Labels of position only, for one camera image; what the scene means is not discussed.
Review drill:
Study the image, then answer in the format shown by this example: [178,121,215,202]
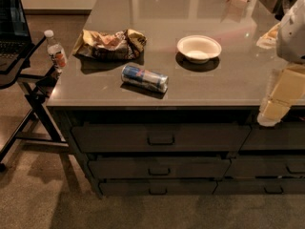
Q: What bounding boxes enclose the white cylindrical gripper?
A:
[257,64,305,127]

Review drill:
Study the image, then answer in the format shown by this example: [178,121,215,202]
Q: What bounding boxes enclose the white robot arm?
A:
[256,0,305,127]

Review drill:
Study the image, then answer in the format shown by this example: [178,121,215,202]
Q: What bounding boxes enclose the glass jar with snacks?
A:
[256,23,280,50]

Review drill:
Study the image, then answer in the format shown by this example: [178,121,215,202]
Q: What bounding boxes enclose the white paper bowl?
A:
[177,35,222,64]

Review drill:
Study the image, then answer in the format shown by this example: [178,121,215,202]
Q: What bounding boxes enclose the blue silver energy drink can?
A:
[121,65,169,94]

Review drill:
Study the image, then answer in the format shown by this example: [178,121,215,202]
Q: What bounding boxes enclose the crumpled chip bag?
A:
[72,29,147,61]

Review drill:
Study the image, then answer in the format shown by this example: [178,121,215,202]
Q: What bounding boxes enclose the clear plastic water bottle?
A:
[44,30,67,75]

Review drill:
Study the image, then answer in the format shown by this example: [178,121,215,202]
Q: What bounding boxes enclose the black laptop stand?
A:
[0,33,66,172]

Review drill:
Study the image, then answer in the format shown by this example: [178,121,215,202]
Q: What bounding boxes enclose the black laptop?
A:
[0,0,33,73]

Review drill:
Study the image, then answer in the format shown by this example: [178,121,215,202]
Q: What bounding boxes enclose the dark cabinet frame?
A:
[52,107,305,196]

